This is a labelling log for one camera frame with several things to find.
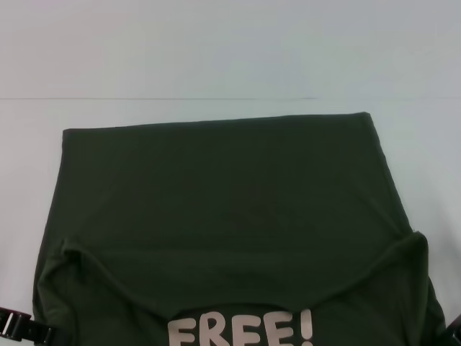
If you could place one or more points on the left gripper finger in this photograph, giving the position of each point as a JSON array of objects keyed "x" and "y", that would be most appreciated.
[{"x": 47, "y": 333}]

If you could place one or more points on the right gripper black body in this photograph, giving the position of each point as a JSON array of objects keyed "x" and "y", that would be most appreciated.
[{"x": 454, "y": 329}]

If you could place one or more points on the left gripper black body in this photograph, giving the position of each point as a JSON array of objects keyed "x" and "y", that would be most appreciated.
[{"x": 18, "y": 323}]

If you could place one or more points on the dark green t-shirt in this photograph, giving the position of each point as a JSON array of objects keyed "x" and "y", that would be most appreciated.
[{"x": 234, "y": 216}]

